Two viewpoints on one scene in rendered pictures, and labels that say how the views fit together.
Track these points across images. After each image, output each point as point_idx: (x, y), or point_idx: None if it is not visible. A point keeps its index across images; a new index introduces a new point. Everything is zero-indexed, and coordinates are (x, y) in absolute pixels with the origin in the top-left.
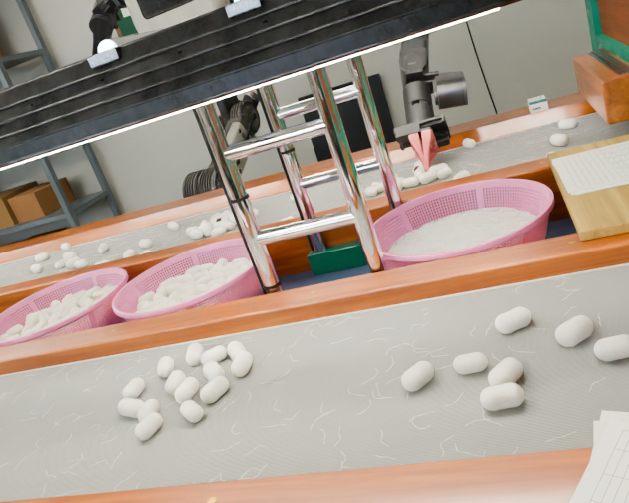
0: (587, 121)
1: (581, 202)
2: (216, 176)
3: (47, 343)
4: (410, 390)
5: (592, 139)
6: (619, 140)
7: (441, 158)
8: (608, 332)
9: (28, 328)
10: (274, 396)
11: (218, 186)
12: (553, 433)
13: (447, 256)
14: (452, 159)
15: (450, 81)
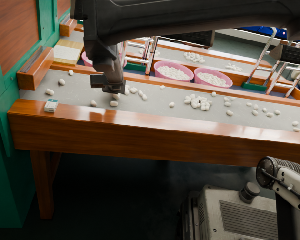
0: (39, 95)
1: (79, 47)
2: (267, 157)
3: (193, 65)
4: None
5: (50, 81)
6: (55, 59)
7: (107, 104)
8: None
9: (217, 79)
10: (132, 48)
11: (263, 160)
12: None
13: None
14: (102, 99)
15: (97, 74)
